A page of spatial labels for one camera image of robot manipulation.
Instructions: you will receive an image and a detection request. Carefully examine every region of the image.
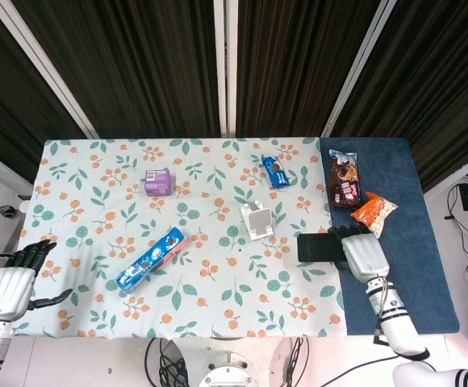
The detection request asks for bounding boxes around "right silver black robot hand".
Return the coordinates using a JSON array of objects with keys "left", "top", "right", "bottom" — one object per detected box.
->
[{"left": 326, "top": 225, "right": 391, "bottom": 282}]

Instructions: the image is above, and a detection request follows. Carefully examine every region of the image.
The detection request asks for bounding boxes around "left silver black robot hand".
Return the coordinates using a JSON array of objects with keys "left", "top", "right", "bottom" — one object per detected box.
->
[{"left": 0, "top": 239, "right": 73, "bottom": 323}]

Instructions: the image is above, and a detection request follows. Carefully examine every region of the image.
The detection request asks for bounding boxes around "black smartphone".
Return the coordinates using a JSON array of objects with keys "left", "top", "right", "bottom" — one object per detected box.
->
[{"left": 296, "top": 232, "right": 346, "bottom": 263}]

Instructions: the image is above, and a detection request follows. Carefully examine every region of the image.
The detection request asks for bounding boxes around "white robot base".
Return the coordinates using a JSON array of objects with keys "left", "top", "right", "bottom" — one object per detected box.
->
[{"left": 196, "top": 349, "right": 259, "bottom": 387}]

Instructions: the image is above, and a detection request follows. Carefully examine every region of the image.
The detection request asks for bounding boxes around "white phone stand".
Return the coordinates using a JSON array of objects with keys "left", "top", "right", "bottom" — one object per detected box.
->
[{"left": 240, "top": 202, "right": 276, "bottom": 240}]

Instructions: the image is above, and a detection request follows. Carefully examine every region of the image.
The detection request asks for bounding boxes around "orange snack bag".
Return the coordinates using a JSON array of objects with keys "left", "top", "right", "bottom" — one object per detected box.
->
[{"left": 350, "top": 191, "right": 399, "bottom": 239}]

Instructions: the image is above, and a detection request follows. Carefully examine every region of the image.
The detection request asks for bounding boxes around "dark blue mat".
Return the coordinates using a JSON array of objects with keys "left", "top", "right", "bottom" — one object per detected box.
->
[{"left": 317, "top": 137, "right": 460, "bottom": 335}]

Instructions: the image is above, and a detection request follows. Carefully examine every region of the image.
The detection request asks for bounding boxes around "brown snack bag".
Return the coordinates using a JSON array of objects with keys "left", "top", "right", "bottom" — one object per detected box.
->
[{"left": 328, "top": 148, "right": 363, "bottom": 209}]

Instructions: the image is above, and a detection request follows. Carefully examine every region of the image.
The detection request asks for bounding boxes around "small blue Oreo packet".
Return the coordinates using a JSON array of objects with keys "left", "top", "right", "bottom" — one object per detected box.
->
[{"left": 261, "top": 155, "right": 290, "bottom": 189}]

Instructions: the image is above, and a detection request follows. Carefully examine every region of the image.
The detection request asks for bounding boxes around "long blue Oreo box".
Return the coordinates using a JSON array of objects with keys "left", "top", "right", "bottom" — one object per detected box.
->
[{"left": 115, "top": 227, "right": 189, "bottom": 293}]

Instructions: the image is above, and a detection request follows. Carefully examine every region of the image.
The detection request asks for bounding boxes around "floral fruit print tablecloth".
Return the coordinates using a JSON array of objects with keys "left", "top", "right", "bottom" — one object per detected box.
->
[{"left": 18, "top": 137, "right": 348, "bottom": 339}]

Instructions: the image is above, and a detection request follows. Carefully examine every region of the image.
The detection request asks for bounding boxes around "purple carton box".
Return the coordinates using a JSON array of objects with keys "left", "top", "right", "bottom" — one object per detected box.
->
[{"left": 144, "top": 169, "right": 175, "bottom": 198}]

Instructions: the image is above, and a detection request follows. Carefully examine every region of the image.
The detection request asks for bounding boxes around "dark pleated curtain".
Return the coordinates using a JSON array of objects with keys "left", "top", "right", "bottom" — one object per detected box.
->
[{"left": 0, "top": 0, "right": 468, "bottom": 193}]

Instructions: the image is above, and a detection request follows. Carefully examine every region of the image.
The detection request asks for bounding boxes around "black cable bundle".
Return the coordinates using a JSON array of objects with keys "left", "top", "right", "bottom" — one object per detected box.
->
[{"left": 144, "top": 337, "right": 190, "bottom": 387}]

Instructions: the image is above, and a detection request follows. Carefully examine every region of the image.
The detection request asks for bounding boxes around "white slanted frame bar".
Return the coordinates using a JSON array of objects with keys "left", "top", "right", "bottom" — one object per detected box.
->
[
  {"left": 0, "top": 0, "right": 100, "bottom": 139},
  {"left": 320, "top": 0, "right": 405, "bottom": 139}
]

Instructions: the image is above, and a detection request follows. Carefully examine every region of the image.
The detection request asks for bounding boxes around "white upright frame bar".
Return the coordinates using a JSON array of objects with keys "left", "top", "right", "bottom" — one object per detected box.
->
[{"left": 213, "top": 0, "right": 239, "bottom": 139}]

